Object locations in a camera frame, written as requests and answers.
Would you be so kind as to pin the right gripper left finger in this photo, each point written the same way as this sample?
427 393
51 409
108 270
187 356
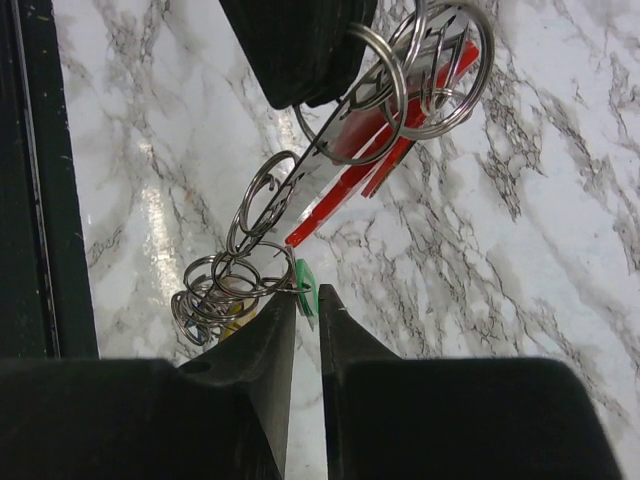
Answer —
222 415

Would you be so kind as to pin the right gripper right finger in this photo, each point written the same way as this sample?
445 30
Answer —
468 418

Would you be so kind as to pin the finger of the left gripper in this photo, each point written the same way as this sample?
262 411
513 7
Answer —
287 43
346 54

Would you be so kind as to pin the keyring with keys red tag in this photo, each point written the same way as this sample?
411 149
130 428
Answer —
427 79

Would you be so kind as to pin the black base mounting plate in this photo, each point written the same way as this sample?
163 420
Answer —
46 308

